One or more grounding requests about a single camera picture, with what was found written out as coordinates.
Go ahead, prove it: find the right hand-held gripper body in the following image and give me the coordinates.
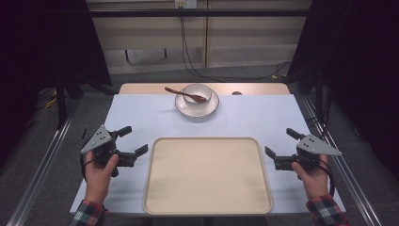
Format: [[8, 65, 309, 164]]
[[273, 133, 343, 173]]

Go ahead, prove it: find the white wall socket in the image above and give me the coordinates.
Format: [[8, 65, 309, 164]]
[[174, 0, 198, 9]]

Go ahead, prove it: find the brown wooden spoon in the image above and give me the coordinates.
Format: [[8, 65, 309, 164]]
[[164, 87, 209, 105]]

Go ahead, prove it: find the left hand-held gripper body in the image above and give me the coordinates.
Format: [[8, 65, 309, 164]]
[[80, 124, 138, 178]]

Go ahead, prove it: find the person's right hand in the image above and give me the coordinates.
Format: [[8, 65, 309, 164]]
[[291, 158, 329, 201]]

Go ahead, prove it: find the black cable on wall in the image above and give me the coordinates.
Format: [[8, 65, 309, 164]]
[[179, 6, 293, 81]]

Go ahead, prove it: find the white bowl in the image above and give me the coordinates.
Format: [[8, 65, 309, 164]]
[[182, 83, 214, 106]]

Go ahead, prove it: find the white plate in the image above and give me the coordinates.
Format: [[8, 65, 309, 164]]
[[174, 88, 220, 120]]

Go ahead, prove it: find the person's left hand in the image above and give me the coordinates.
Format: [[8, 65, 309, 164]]
[[84, 150, 120, 205]]

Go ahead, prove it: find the white table mat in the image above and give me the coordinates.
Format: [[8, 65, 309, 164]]
[[69, 93, 347, 216]]

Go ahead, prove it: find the aluminium rail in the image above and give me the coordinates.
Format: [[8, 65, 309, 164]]
[[300, 95, 384, 226], [6, 100, 81, 226]]

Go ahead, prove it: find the black metal stand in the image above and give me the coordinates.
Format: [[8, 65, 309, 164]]
[[290, 67, 330, 133], [55, 70, 117, 130]]

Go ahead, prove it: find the beige tray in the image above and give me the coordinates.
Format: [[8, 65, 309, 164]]
[[143, 137, 273, 217]]

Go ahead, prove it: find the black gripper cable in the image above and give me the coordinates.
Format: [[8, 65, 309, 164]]
[[80, 159, 95, 183], [318, 159, 337, 198]]

